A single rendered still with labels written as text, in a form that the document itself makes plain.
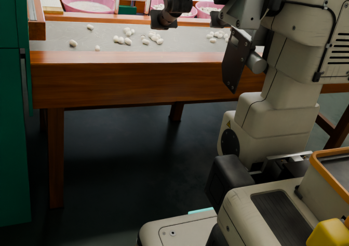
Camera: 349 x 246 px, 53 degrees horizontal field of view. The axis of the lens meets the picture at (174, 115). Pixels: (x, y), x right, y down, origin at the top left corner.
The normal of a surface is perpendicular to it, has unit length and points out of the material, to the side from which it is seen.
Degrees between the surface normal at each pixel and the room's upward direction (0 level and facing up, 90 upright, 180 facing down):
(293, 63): 90
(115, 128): 0
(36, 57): 0
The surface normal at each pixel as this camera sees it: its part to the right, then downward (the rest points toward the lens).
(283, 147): 0.37, 0.48
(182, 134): 0.18, -0.80
